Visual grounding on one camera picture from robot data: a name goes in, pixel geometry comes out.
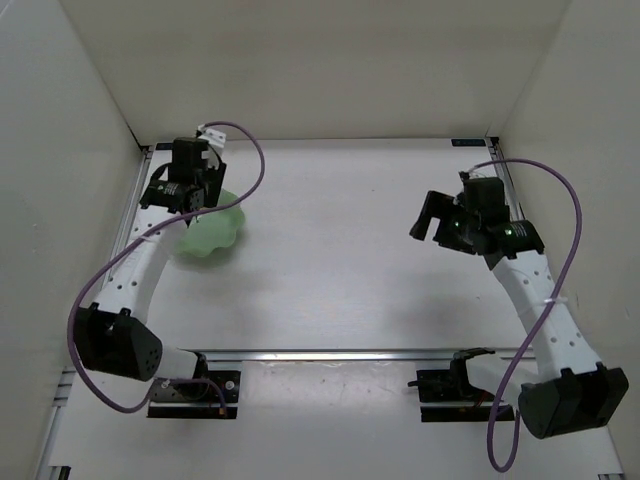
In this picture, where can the aluminium front rail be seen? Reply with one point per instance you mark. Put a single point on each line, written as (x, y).
(331, 355)

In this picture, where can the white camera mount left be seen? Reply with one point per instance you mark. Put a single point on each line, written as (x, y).
(215, 138)

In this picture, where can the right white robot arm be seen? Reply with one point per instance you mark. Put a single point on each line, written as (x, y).
(571, 390)

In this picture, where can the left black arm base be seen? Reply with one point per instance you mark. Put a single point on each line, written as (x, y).
(215, 399)

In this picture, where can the aluminium left rail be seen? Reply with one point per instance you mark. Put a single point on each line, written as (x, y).
(127, 218)

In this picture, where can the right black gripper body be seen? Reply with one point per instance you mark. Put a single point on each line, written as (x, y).
(447, 226)

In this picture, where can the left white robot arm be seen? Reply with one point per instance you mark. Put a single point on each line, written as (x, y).
(111, 335)

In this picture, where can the aluminium right rail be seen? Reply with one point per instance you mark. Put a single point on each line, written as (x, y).
(503, 172)

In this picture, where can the aluminium rail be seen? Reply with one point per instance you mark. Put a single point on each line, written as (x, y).
(127, 218)
(503, 172)
(331, 355)

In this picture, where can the green wavy fruit bowl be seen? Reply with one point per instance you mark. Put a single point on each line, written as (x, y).
(210, 232)

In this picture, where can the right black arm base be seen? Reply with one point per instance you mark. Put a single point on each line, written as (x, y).
(447, 396)

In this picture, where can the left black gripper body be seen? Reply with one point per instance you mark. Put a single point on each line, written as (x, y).
(211, 182)

